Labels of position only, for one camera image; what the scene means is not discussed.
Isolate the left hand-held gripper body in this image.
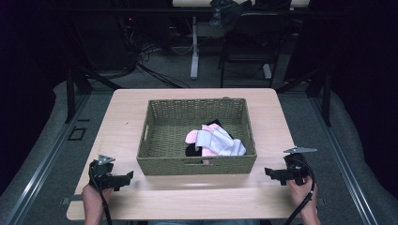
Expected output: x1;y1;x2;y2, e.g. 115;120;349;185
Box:
88;154;127;190

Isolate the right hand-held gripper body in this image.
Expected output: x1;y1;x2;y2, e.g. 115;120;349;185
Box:
281;146;318;187

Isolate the person's right hand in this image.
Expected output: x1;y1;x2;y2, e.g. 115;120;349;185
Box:
285;175;317;214

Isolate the person's left hand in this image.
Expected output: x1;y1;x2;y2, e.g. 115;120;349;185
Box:
81;183;115;217

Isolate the green woven basket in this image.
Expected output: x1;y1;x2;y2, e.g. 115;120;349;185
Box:
136;97;258;177

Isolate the white sock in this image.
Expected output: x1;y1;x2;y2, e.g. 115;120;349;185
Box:
194;127;247;158

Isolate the black sock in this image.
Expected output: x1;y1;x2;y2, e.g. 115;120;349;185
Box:
184;118;235;158

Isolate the pink sock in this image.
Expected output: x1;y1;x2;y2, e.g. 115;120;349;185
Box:
184;123;224;166

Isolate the black metal stand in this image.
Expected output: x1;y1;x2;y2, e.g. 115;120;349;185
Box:
64;64;124;125
275;66;333;128

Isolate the white desk leg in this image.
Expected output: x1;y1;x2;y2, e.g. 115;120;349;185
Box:
190;15;200;81
262;63;273;81

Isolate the black chair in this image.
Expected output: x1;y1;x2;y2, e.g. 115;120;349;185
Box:
218;8;294;89

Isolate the dark cloth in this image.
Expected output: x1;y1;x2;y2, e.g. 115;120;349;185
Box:
208;0;253;31

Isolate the white desk top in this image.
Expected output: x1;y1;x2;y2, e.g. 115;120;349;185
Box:
172;0;312;8

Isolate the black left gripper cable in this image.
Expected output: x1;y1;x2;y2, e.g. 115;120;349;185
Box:
88;160;114;225

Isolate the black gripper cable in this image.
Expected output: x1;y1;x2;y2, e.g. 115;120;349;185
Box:
283;158;316;225
88;160;114;225

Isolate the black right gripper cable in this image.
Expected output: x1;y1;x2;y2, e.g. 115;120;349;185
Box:
283;158;316;225

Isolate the tangle of floor cables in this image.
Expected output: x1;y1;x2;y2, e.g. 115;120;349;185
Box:
116;13;191;89

